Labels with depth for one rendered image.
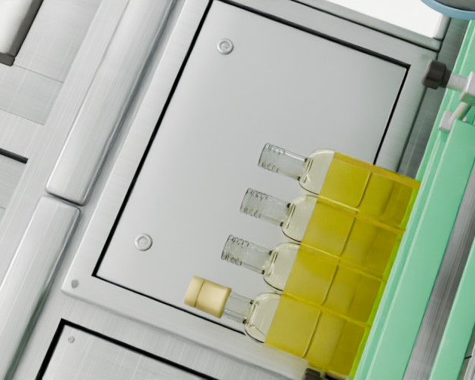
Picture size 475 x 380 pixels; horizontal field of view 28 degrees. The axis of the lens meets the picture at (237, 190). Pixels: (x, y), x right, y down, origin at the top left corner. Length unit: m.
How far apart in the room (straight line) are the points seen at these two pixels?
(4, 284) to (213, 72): 0.38
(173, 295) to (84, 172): 0.20
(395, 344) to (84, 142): 0.51
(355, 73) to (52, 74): 0.41
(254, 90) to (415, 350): 0.46
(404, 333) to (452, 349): 0.05
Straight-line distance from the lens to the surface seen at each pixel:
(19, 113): 1.30
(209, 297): 1.02
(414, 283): 0.92
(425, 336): 0.92
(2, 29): 1.35
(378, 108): 1.25
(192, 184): 1.20
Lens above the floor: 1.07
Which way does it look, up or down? 4 degrees up
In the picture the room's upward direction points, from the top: 69 degrees counter-clockwise
